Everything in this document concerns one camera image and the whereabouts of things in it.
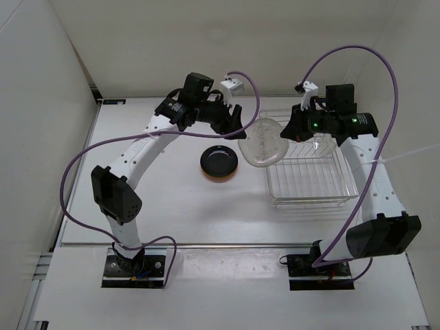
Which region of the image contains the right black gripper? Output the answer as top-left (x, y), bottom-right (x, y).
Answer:
top-left (280, 102), bottom-right (335, 143)

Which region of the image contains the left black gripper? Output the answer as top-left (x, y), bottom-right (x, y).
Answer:
top-left (195, 92), bottom-right (247, 140)

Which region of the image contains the clear glass plate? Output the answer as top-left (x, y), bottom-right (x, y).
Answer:
top-left (306, 133), bottom-right (337, 158)
top-left (238, 118), bottom-right (289, 168)

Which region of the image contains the orange plate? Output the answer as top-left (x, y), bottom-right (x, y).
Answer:
top-left (201, 170), bottom-right (237, 183)

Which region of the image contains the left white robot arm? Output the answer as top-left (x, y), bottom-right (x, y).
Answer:
top-left (91, 72), bottom-right (246, 276)

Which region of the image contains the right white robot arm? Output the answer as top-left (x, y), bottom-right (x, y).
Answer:
top-left (281, 81), bottom-right (421, 275)

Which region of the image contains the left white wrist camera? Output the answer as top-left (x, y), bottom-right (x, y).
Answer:
top-left (219, 76), bottom-right (244, 105)

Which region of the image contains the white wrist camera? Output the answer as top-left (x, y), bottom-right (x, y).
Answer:
top-left (219, 76), bottom-right (244, 105)
top-left (294, 80), bottom-right (319, 111)

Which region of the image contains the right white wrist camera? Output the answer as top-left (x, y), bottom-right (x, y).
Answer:
top-left (294, 80), bottom-right (319, 111)

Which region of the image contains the wire dish rack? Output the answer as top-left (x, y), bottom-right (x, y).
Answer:
top-left (259, 109), bottom-right (360, 210)

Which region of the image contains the white cable tie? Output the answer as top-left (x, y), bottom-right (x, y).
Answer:
top-left (351, 143), bottom-right (440, 172)

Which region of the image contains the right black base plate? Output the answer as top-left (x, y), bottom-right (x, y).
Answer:
top-left (279, 254), bottom-right (354, 291)

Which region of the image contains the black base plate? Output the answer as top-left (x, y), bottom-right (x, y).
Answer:
top-left (279, 254), bottom-right (354, 291)
top-left (101, 248), bottom-right (167, 289)

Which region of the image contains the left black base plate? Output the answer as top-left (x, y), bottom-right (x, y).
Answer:
top-left (101, 248), bottom-right (167, 289)

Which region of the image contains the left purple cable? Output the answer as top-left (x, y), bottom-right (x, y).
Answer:
top-left (60, 71), bottom-right (261, 288)

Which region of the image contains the aluminium table rail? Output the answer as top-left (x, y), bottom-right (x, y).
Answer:
top-left (60, 243), bottom-right (312, 249)

